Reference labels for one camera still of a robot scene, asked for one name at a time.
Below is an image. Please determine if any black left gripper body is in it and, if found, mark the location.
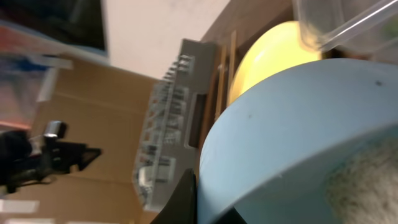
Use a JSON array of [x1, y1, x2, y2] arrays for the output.
[[1, 121, 102, 194]]

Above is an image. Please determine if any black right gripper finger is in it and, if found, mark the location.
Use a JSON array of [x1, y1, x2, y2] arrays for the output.
[[150, 169, 197, 224]]

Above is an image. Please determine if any light blue bowl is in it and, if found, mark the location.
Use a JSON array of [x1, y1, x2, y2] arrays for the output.
[[198, 58, 397, 223]]

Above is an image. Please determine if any yellow plate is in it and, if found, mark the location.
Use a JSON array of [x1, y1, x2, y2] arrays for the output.
[[227, 21, 322, 105]]

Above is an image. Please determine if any grey dishwasher rack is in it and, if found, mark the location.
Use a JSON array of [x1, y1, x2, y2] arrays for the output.
[[132, 39, 219, 212]]

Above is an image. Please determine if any cardboard box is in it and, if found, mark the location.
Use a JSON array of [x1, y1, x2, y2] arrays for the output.
[[1, 56, 155, 223]]

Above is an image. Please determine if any clear plastic bin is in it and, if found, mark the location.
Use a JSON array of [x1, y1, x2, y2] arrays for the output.
[[292, 0, 397, 54]]

